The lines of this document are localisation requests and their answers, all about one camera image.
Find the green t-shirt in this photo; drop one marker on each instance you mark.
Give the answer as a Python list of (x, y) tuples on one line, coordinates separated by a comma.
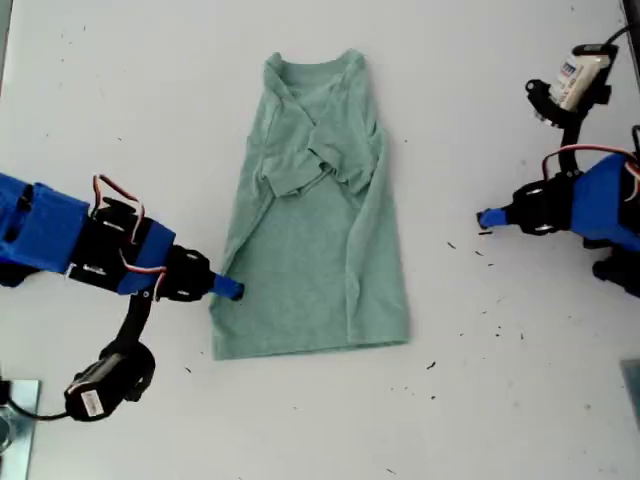
[(310, 260)]

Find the steel plate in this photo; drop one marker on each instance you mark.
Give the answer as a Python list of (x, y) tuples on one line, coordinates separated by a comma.
[(22, 435)]

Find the black camera stalk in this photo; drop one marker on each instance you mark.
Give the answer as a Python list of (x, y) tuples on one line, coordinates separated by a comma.
[(571, 145), (135, 320)]

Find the white black camera box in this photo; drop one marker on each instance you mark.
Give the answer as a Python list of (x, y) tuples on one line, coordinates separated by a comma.
[(575, 75)]

